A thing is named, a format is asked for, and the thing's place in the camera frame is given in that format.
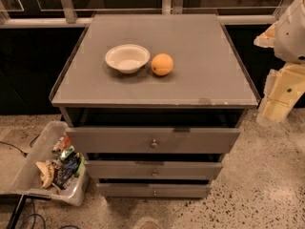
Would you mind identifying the grey middle drawer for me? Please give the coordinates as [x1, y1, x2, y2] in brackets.
[85, 160, 222, 180]

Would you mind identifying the grey top drawer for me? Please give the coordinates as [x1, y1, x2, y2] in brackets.
[66, 127, 240, 154]

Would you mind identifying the dark blue snack bag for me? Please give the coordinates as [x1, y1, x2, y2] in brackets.
[53, 157, 80, 190]

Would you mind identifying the black bar on floor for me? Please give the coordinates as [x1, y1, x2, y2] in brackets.
[6, 195, 27, 229]

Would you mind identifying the grey bottom drawer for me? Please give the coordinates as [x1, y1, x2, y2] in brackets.
[97, 183, 212, 198]

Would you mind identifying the white paper bowl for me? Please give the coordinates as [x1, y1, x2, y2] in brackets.
[105, 44, 151, 73]

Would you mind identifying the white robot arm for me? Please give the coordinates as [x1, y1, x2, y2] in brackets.
[254, 0, 305, 127]

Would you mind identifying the green snack packet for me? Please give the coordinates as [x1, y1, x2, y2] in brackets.
[59, 146, 75, 162]

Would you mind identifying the orange fruit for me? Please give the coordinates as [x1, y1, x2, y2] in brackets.
[151, 53, 173, 76]

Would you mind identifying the metal railing frame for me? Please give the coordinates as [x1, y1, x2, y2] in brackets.
[0, 0, 293, 29]

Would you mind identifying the clear plastic bin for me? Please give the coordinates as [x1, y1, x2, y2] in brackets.
[9, 121, 89, 206]

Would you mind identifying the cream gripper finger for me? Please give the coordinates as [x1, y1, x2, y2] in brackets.
[254, 22, 277, 48]
[256, 96, 295, 127]

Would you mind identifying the grey drawer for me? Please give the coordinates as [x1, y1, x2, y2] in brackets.
[97, 183, 212, 198]
[85, 160, 222, 180]
[66, 127, 240, 154]

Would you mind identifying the grey drawer cabinet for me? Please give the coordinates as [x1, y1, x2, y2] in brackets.
[50, 14, 259, 186]

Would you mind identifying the blue floor cable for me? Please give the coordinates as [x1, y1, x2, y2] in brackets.
[18, 198, 80, 229]

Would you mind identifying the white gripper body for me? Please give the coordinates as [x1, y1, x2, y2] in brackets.
[264, 62, 305, 113]

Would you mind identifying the tan crumpled snack bag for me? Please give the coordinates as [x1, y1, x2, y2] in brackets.
[36, 160, 55, 189]

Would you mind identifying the black floor cable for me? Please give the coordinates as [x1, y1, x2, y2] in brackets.
[0, 134, 41, 158]

